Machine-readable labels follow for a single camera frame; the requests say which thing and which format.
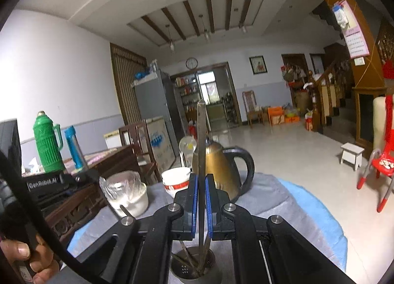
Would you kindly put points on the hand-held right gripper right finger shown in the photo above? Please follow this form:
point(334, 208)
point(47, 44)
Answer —
point(210, 207)

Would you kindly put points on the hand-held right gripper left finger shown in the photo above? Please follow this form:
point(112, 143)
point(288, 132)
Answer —
point(193, 207)

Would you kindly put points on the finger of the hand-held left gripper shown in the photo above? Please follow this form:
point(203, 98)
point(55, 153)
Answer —
point(81, 178)

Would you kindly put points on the metal chopstick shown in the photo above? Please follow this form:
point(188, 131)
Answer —
point(125, 210)
point(207, 248)
point(201, 154)
point(188, 256)

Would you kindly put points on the metal utensil holder cup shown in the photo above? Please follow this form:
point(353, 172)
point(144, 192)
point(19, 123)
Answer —
point(212, 276)

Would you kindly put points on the person's left hand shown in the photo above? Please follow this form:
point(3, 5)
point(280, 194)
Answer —
point(18, 250)

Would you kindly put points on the white bowl red print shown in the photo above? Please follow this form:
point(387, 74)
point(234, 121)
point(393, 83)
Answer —
point(172, 193)
point(176, 178)

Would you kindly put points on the carved wooden cabinet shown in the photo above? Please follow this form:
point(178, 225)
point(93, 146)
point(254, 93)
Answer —
point(80, 204)

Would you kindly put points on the blue bottle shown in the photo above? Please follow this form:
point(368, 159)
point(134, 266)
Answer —
point(75, 148)

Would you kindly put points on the green thermos flask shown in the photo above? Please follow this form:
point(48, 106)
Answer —
point(47, 145)

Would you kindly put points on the black monitor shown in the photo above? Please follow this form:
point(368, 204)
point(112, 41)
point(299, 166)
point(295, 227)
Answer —
point(9, 145)

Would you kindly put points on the white container with plastic bag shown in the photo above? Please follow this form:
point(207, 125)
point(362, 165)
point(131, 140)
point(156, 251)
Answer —
point(132, 201)

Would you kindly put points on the white small fan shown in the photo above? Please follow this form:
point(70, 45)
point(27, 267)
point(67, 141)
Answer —
point(187, 147)

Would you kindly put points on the grey cloth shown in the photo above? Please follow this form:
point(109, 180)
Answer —
point(271, 204)

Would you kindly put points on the dark wooden chair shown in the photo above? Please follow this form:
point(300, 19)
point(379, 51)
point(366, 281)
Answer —
point(141, 148)

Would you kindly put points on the white chest freezer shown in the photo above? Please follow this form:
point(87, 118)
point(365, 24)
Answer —
point(160, 142)

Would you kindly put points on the grey refrigerator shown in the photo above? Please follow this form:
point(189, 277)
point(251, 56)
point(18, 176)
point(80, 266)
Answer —
point(154, 102)

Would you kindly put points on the light wooden chair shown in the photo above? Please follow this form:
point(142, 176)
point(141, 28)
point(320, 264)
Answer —
point(252, 108)

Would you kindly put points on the blue table cover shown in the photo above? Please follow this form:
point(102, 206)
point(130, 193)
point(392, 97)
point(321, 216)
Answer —
point(320, 213)

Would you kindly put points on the orange cardboard box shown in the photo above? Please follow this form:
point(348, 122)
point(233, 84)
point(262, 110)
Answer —
point(276, 116)

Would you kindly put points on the shelf with bottles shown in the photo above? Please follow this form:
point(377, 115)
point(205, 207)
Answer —
point(186, 93)

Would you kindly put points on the white small stool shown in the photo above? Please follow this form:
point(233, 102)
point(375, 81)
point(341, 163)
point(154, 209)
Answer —
point(352, 151)

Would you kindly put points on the pendant ceiling lamp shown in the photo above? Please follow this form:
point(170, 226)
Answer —
point(206, 34)
point(243, 28)
point(171, 44)

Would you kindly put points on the wooden stair railing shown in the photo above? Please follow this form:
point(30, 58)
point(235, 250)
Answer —
point(327, 93)

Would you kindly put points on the red plastic chair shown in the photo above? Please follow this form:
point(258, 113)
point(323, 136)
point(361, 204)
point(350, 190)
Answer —
point(383, 164)

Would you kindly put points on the round wall clock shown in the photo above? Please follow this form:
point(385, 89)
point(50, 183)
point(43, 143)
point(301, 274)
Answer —
point(191, 62)

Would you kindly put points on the framed wall picture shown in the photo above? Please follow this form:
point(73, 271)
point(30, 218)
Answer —
point(256, 65)

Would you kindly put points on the white light switch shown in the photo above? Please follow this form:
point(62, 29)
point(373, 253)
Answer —
point(359, 61)

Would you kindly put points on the pink wall calendar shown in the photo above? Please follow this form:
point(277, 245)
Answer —
point(357, 38)

